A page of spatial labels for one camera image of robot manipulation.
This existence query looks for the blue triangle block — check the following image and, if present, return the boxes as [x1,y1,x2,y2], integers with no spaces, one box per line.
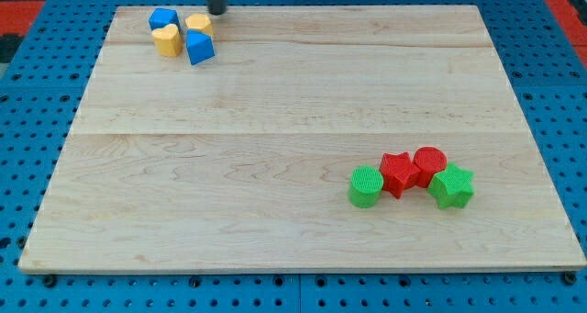
[186,30,216,65]

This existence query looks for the wooden board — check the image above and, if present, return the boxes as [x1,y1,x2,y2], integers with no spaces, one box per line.
[18,6,586,274]

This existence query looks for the green cylinder block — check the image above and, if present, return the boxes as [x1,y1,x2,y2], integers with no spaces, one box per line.
[348,166,383,208]

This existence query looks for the red star block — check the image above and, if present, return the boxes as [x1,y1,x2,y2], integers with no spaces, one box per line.
[379,151,421,199]

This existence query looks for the red cylinder block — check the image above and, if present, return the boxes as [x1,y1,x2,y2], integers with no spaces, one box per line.
[413,146,448,188]

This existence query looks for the yellow hexagon block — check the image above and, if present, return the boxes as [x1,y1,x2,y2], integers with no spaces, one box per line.
[184,14,214,39]

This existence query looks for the green star block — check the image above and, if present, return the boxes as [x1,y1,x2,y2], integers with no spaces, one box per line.
[427,162,474,209]

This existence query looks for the yellow heart block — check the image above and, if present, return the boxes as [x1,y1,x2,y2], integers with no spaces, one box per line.
[151,24,183,58]

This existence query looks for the blue cube block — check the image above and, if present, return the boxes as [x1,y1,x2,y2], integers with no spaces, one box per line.
[148,7,181,30]

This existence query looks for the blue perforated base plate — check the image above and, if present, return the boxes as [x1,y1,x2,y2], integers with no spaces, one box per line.
[1,0,586,312]

